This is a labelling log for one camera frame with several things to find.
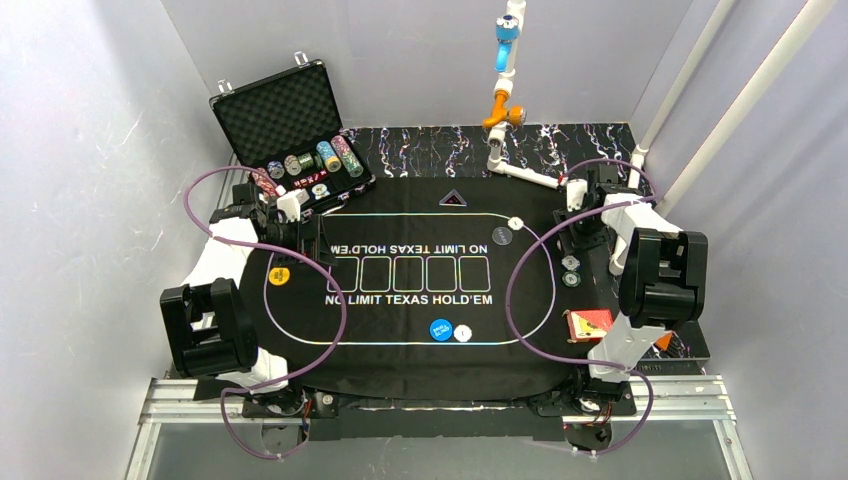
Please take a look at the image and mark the blue small blind button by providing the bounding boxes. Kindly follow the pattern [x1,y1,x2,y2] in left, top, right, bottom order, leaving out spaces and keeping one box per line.
[429,318,454,342]

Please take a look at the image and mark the black poker table mat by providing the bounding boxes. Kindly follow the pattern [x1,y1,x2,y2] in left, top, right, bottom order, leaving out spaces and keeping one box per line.
[240,177,618,401]

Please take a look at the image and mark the yellow big blind button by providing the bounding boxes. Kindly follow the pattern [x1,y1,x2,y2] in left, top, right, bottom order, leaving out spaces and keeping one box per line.
[267,267,291,286]

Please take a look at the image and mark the orange black small tool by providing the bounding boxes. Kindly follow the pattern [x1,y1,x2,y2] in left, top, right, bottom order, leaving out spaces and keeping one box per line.
[652,332,677,359]

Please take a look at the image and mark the white pvc pipe frame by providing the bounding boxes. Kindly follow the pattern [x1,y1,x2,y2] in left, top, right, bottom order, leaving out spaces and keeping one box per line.
[507,1,804,190]

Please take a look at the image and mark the white grey poker chip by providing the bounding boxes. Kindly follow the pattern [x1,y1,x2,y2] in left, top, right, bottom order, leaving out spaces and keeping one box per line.
[507,217,524,231]
[453,325,473,343]

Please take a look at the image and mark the clear dealer button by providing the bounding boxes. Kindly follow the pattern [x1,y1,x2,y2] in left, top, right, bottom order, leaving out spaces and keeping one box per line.
[491,226,514,246]

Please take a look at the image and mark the black aluminium chip case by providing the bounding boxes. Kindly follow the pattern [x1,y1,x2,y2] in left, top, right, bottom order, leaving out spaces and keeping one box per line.
[209,59,376,214]

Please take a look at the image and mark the red poker chip stack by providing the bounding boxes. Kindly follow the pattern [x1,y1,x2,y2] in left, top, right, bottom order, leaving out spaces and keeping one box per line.
[251,168,278,198]

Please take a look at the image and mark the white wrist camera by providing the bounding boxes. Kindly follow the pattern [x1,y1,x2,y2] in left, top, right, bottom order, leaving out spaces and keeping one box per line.
[564,178,588,212]
[276,188,310,222]

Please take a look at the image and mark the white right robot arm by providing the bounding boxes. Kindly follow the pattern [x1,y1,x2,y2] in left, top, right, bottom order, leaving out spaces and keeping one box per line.
[558,159,709,387]

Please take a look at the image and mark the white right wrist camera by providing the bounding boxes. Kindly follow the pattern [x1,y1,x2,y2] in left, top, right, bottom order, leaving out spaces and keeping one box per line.
[564,178,588,212]

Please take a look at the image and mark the blue chip stack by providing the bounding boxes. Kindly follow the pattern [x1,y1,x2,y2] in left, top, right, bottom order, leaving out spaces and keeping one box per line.
[316,141,342,173]

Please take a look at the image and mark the pink green chip stack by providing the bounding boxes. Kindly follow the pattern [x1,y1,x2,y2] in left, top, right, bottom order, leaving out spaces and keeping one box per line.
[330,135,364,178]

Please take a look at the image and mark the red playing card box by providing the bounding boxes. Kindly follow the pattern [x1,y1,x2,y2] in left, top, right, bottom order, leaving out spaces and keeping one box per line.
[563,309,614,343]

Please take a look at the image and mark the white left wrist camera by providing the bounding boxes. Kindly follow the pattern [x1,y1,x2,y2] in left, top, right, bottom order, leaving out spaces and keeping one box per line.
[276,188,310,222]

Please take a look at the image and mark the green poker chip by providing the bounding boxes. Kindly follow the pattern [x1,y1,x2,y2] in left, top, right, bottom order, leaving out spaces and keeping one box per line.
[562,271,581,288]

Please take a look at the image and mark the white blue poker chip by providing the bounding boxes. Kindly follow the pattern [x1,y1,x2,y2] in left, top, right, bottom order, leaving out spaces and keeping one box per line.
[561,255,581,272]

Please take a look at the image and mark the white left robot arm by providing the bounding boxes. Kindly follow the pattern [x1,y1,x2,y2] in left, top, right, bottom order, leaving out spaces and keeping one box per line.
[160,183,337,394]

